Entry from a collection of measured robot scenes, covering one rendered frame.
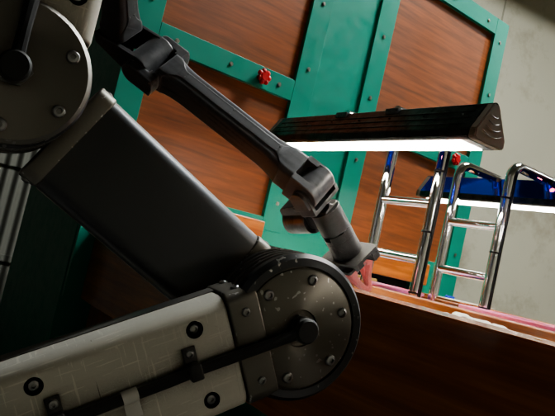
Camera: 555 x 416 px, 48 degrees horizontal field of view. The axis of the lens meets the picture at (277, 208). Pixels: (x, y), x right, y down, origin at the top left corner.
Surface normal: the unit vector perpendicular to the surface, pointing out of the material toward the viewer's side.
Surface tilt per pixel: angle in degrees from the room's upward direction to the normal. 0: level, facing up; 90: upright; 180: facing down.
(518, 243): 90
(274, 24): 90
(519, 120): 90
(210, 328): 90
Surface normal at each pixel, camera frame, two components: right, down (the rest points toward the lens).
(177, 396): 0.42, 0.04
